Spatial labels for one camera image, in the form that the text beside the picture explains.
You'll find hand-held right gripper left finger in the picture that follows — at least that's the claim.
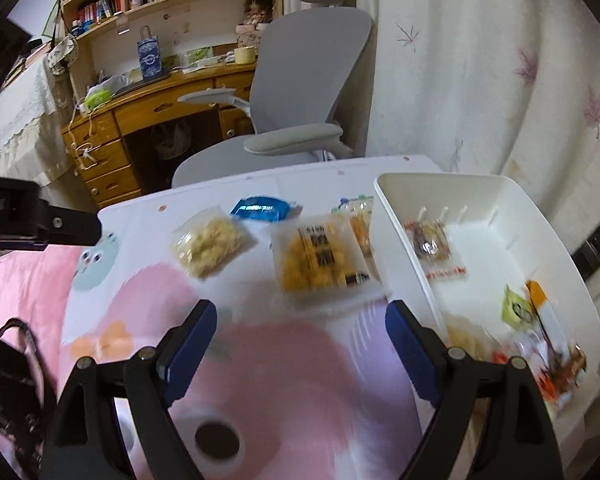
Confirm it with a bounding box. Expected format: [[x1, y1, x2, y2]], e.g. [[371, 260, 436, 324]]
[[40, 299, 218, 480]]

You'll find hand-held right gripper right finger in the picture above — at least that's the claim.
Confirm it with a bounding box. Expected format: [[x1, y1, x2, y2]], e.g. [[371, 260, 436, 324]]
[[385, 300, 563, 480]]

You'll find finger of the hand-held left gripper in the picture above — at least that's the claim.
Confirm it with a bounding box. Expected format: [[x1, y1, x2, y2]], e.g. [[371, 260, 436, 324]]
[[37, 200, 104, 248]]

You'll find clear noodle snack packet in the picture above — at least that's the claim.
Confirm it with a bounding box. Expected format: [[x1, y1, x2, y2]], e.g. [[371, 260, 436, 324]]
[[169, 206, 259, 279], [445, 317, 501, 361]]

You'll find clear brown snack packet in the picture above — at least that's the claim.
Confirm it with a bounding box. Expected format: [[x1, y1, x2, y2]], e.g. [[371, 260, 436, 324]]
[[404, 217, 467, 281]]

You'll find green yellow snack packet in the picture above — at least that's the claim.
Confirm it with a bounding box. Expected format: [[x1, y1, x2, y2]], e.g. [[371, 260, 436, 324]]
[[501, 285, 537, 332]]

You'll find white plastic bin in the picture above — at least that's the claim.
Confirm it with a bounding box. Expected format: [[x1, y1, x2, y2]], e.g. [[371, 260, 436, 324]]
[[372, 172, 600, 461]]

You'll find clear orange cracker packet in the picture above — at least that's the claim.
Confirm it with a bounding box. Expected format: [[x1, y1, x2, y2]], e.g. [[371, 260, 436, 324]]
[[330, 195, 376, 256], [270, 215, 389, 306]]

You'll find blue snack packet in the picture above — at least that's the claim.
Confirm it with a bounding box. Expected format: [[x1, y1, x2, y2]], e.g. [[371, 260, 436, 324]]
[[229, 195, 304, 224]]

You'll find wooden desk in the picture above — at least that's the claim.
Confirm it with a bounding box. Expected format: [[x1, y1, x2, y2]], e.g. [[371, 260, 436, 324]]
[[62, 62, 261, 209]]

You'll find cream lace furniture cover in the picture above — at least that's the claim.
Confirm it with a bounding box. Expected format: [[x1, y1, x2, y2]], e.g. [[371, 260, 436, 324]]
[[0, 55, 79, 186]]

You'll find white plastic bag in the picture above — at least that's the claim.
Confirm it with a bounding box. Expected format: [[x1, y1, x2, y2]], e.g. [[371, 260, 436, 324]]
[[152, 122, 191, 161]]

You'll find green tissue pack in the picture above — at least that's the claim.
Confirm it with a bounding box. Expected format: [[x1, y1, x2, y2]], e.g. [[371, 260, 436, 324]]
[[82, 89, 114, 111]]

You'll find black laptop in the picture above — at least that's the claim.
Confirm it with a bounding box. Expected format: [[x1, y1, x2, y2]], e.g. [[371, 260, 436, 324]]
[[112, 72, 174, 96]]

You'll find floral cloth bag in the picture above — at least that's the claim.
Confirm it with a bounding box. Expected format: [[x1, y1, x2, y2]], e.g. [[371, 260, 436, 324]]
[[46, 35, 81, 77]]

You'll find black handbag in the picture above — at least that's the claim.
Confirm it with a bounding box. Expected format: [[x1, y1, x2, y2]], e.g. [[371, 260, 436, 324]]
[[0, 317, 59, 469]]

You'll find blue gift bag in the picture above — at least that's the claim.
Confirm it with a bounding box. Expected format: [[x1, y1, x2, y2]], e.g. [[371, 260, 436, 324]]
[[136, 26, 164, 81]]

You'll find green printed box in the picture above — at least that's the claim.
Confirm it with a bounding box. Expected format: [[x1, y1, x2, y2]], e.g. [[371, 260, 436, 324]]
[[184, 46, 215, 67]]

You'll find row of red books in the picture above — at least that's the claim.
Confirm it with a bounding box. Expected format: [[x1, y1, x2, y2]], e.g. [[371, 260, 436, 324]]
[[76, 0, 122, 25]]

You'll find wooden bookshelf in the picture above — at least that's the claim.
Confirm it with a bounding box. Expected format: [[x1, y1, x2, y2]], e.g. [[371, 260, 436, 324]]
[[60, 0, 286, 86]]

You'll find grey office chair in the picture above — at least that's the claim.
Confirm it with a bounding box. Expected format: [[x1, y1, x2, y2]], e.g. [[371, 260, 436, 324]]
[[171, 0, 374, 191]]

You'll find doll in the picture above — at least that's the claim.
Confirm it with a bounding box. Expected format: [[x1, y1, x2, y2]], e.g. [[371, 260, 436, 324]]
[[235, 0, 281, 31]]

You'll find white cable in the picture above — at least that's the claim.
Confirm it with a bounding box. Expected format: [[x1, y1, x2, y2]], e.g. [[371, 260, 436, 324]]
[[67, 105, 99, 171]]

